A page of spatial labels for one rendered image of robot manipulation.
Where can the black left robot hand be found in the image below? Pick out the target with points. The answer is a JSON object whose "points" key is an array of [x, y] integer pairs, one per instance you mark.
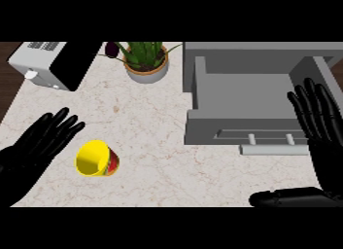
{"points": [[23, 152]]}

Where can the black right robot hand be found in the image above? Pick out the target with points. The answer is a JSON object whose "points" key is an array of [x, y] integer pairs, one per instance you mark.
{"points": [[329, 152]]}

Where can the yellow cup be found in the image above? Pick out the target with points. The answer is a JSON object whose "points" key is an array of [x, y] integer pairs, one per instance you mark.
{"points": [[97, 158]]}

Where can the grey open drawer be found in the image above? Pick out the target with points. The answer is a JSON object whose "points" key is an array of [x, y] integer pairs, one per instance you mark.
{"points": [[246, 103]]}

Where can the grey drawer cabinet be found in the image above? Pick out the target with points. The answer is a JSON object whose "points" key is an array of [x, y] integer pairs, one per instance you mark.
{"points": [[267, 53]]}

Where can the grey and black microwave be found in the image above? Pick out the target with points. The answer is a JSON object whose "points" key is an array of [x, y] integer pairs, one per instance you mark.
{"points": [[54, 63]]}

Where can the dark purple eggplant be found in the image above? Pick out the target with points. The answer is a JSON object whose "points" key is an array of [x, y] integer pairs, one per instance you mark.
{"points": [[112, 49]]}

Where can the potted green plant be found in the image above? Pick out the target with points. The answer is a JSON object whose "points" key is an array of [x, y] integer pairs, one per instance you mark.
{"points": [[146, 60]]}

